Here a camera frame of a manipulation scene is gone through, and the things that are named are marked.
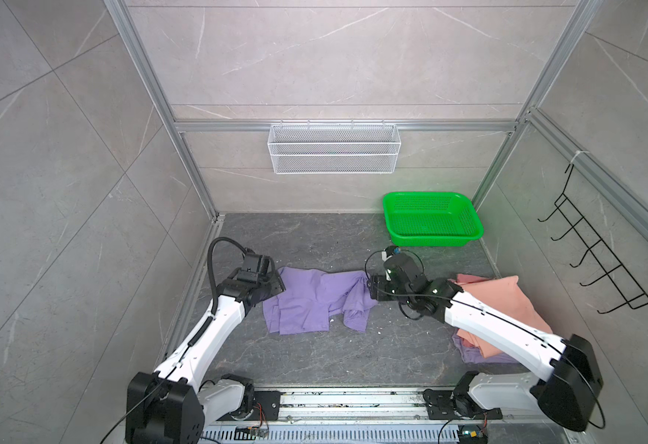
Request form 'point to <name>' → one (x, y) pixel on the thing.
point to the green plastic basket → (430, 219)
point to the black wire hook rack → (602, 253)
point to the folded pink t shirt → (504, 296)
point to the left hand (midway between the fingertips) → (273, 277)
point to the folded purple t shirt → (475, 355)
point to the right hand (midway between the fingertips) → (374, 280)
